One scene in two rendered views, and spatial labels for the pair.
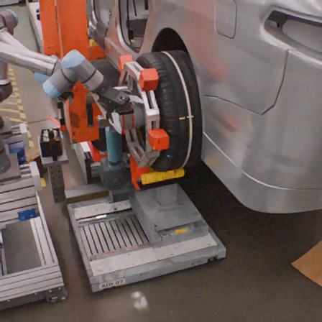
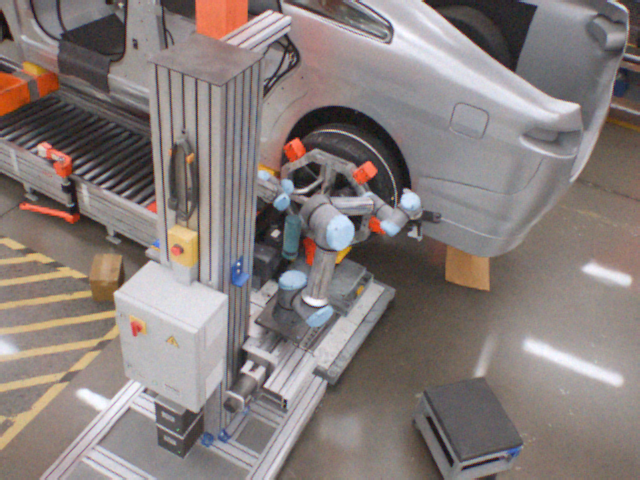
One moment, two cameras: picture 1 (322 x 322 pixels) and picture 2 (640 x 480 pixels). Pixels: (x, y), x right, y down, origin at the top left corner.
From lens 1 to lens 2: 2.33 m
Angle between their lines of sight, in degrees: 39
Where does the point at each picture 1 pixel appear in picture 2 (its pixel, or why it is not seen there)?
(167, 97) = (383, 184)
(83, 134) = not seen: hidden behind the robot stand
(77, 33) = not seen: hidden behind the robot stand
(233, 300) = (432, 330)
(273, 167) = (513, 226)
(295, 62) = (548, 160)
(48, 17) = not seen: outside the picture
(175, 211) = (343, 274)
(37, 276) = (311, 396)
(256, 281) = (433, 306)
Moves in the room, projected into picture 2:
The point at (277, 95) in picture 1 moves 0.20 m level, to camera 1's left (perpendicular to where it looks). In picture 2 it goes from (527, 182) to (502, 196)
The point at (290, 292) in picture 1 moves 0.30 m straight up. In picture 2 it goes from (462, 304) to (475, 271)
